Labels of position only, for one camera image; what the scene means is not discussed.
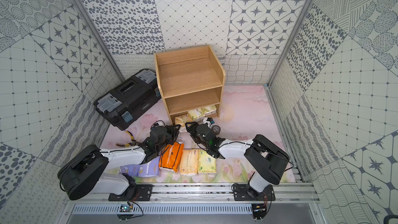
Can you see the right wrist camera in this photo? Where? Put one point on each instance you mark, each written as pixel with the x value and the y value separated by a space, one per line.
pixel 209 121

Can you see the purple tissue pack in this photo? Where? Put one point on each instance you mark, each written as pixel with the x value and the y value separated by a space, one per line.
pixel 132 170
pixel 150 169

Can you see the black plastic toolbox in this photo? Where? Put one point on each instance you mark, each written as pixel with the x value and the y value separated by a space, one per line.
pixel 124 104

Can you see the yellow handled pliers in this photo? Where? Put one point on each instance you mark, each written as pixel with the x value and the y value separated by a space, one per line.
pixel 128 140

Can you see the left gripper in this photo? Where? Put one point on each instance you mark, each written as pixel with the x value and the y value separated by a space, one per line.
pixel 172 131

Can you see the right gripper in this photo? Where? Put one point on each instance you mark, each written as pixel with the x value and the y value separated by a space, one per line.
pixel 193 129

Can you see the green tissue pack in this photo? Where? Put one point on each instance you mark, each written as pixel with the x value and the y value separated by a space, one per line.
pixel 196 114
pixel 209 110

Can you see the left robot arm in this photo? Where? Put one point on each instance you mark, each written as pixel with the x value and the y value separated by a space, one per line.
pixel 86 173

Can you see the green tissue pack shelf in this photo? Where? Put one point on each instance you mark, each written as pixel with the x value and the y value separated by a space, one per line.
pixel 206 163

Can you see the wooden shelf unit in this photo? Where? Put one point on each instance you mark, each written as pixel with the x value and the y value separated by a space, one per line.
pixel 188 79

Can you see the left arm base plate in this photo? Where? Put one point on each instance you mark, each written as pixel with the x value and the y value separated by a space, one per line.
pixel 133 192

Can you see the grey tape roll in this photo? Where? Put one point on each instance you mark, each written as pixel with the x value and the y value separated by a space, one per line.
pixel 216 129

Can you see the yellow tissue pack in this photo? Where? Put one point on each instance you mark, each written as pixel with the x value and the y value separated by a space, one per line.
pixel 182 120

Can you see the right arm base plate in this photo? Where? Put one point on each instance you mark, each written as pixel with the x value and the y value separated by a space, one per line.
pixel 243 192

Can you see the aluminium mounting rail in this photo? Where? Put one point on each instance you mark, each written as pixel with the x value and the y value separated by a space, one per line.
pixel 222 193

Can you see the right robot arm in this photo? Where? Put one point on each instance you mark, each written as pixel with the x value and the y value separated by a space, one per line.
pixel 269 161

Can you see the orange tissue pack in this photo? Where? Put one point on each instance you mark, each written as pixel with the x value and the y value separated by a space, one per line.
pixel 171 157

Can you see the beige tissue pack shelf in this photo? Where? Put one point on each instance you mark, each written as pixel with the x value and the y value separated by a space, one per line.
pixel 189 162

